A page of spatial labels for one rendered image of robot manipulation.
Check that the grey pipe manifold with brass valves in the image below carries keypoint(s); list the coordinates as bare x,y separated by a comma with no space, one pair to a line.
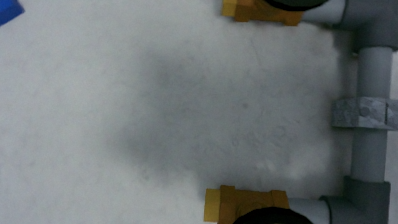
366,195

